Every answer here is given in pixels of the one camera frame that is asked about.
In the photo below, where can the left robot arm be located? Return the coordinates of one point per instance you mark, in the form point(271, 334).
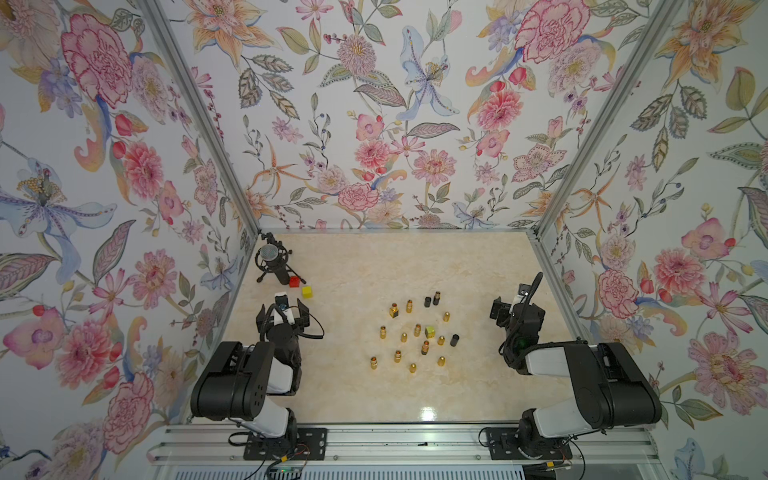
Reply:
point(240, 382)

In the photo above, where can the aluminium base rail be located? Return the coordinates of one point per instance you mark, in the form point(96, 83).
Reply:
point(403, 451)

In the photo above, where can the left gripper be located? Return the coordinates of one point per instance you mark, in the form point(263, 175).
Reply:
point(296, 322)

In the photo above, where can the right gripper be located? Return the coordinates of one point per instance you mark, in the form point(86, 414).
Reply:
point(504, 309)

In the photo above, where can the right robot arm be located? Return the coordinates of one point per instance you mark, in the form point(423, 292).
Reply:
point(608, 388)

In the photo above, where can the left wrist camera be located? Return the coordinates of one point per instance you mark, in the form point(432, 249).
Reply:
point(282, 310)

